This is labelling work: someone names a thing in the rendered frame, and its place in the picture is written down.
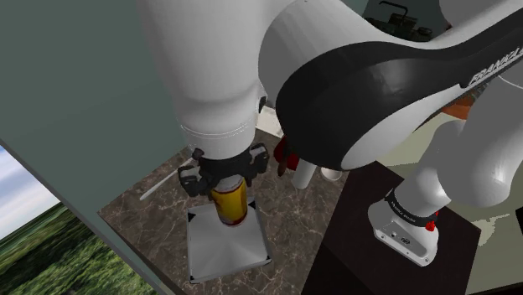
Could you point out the window with green field view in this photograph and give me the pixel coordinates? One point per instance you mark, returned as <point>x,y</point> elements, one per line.
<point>49,249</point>

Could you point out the red and brown object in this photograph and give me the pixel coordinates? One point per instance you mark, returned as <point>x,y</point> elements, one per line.
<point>281,157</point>

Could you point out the yellow and red can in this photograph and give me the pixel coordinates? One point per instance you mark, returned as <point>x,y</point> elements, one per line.
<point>232,204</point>

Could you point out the grey square tray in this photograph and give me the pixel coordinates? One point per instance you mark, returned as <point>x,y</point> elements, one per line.
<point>222,251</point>

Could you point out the dark sink with faucet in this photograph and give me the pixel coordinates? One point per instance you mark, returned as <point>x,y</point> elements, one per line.
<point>398,22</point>

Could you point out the white flat object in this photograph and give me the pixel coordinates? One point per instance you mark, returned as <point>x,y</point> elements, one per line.
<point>267,121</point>

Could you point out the orange object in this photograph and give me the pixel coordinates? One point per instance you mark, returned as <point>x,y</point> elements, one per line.
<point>457,109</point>

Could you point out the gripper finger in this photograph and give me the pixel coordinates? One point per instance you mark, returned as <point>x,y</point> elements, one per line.
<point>258,161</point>
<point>191,182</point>

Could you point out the white cylinder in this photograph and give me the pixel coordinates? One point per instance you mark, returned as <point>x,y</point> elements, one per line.
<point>303,175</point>

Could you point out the white cup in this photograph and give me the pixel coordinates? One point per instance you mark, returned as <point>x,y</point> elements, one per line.
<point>331,174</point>

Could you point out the dark robot stand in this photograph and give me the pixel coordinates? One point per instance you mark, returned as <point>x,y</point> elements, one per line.
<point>351,253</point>

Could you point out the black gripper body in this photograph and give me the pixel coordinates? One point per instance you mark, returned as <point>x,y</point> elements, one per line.
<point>224,169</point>

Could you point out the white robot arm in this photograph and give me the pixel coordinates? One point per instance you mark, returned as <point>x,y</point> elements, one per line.
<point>220,61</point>

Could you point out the white thin stick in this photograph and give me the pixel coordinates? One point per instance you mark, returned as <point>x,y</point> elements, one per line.
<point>163,183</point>

